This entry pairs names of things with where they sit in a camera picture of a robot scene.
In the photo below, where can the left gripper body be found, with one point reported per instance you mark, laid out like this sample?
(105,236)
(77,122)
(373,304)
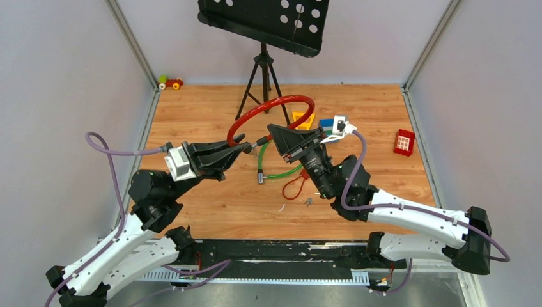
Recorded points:
(201,171)

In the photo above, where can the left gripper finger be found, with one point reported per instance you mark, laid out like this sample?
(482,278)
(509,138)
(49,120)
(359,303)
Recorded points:
(221,148)
(214,163)

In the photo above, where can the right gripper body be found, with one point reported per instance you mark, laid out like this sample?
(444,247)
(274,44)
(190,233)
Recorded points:
(309,145)

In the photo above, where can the red padlock with thin cable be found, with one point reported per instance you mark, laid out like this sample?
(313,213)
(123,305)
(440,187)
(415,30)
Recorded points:
(292,189)

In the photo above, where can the green cable lock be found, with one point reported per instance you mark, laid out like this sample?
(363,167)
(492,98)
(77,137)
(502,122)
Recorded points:
(260,174)

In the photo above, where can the thick red cable lock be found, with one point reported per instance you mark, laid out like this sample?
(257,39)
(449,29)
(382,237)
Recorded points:
(280,101)

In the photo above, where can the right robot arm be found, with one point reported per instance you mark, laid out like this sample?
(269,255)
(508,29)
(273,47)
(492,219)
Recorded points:
(462,238)

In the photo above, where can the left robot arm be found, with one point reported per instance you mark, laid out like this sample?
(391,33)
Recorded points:
(144,238)

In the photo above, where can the blue green stacked blocks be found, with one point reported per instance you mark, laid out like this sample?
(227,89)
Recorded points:
(330,129)

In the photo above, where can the toy car red green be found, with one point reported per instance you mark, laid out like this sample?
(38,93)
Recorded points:
(165,82)

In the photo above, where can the black music stand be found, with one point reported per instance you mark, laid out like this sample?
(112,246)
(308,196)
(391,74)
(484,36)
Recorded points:
(293,26)

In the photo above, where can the red window block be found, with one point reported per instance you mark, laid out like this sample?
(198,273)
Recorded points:
(404,142)

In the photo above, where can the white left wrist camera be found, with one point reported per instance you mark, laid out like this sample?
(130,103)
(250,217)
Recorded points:
(178,162)

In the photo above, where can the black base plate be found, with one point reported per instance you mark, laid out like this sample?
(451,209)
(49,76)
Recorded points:
(285,259)

